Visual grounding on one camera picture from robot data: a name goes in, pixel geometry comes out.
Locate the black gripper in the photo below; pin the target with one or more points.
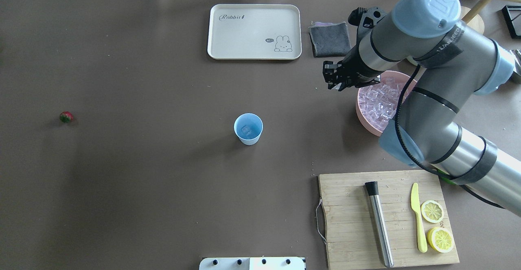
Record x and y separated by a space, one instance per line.
355 65

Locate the clear ice cube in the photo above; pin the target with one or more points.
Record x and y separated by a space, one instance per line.
246 131

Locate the red strawberry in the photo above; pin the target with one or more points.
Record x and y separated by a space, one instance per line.
66 117

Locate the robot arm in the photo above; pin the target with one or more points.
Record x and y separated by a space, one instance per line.
459 62

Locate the pink bowl of ice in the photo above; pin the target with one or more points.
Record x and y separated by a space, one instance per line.
376 104

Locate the light blue plastic cup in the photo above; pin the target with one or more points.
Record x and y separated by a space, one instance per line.
254 122

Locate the wooden cup stand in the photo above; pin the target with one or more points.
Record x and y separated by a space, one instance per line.
480 5

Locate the dark grey cloth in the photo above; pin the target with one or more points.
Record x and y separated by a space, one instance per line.
329 39

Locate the beige rabbit tray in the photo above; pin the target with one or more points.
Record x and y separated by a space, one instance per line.
254 32

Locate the steel muddler black tip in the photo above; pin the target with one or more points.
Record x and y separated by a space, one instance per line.
379 221

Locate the yellow plastic knife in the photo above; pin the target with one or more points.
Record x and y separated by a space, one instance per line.
415 206

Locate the lemon slice left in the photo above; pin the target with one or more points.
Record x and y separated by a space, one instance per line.
432 211

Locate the lemon slice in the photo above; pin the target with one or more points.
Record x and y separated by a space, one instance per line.
432 211
440 239

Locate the bamboo cutting board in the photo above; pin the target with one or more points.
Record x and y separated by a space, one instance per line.
350 230

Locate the lemon slice right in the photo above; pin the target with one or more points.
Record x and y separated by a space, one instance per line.
440 239

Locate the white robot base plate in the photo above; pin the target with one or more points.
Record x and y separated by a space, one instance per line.
253 263

